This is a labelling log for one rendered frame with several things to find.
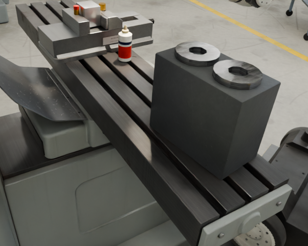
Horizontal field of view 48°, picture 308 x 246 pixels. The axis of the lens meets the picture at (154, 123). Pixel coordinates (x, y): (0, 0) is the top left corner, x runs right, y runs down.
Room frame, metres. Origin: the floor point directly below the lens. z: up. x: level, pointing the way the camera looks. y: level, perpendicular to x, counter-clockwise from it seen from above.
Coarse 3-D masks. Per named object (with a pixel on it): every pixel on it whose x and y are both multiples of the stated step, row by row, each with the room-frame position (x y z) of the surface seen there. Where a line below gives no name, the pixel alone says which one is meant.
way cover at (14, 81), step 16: (0, 64) 0.85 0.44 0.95; (0, 80) 0.71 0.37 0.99; (16, 80) 0.81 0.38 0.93; (32, 80) 0.89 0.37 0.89; (48, 80) 0.92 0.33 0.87; (16, 96) 0.69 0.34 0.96; (32, 96) 0.77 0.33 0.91; (48, 96) 0.81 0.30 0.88; (64, 96) 0.84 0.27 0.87; (48, 112) 0.73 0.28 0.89; (64, 112) 0.75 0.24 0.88; (80, 112) 0.77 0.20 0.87
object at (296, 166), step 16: (288, 144) 1.06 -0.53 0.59; (304, 144) 1.05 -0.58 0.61; (272, 160) 0.97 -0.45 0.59; (288, 160) 0.97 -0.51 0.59; (304, 160) 0.98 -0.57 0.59; (288, 176) 0.89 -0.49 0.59; (304, 176) 0.89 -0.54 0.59; (304, 192) 0.84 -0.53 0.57; (288, 208) 0.74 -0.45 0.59; (304, 208) 0.77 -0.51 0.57; (288, 224) 0.70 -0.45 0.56; (304, 224) 0.70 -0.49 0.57; (288, 240) 0.69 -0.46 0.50; (304, 240) 0.67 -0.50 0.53
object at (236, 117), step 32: (160, 64) 0.63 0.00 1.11; (192, 64) 0.60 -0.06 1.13; (224, 64) 0.59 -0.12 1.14; (160, 96) 0.62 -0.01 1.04; (192, 96) 0.56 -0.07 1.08; (224, 96) 0.51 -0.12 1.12; (256, 96) 0.51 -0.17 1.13; (160, 128) 0.62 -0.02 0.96; (192, 128) 0.55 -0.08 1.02; (224, 128) 0.50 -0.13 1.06; (256, 128) 0.54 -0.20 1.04; (224, 160) 0.49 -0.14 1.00
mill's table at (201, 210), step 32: (64, 0) 1.45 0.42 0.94; (32, 32) 1.18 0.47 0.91; (64, 64) 0.92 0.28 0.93; (96, 64) 0.92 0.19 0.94; (128, 64) 0.94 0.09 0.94; (96, 96) 0.75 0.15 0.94; (128, 96) 0.76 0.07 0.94; (128, 128) 0.63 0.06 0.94; (128, 160) 0.59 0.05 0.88; (160, 160) 0.53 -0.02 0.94; (192, 160) 0.54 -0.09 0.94; (256, 160) 0.56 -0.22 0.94; (160, 192) 0.48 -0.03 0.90; (192, 192) 0.45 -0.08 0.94; (224, 192) 0.46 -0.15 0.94; (256, 192) 0.46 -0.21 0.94; (288, 192) 0.49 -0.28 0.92; (192, 224) 0.40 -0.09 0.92; (224, 224) 0.39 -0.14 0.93; (256, 224) 0.44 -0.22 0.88
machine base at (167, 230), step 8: (168, 224) 0.94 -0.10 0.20; (144, 232) 0.88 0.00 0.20; (152, 232) 0.89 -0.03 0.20; (160, 232) 0.89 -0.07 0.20; (168, 232) 0.90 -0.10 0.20; (176, 232) 0.90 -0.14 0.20; (128, 240) 0.84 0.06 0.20; (136, 240) 0.84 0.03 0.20; (144, 240) 0.85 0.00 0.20; (152, 240) 0.85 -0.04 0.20; (160, 240) 0.85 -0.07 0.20; (168, 240) 0.86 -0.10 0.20; (176, 240) 0.86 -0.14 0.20; (184, 240) 0.87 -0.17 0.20
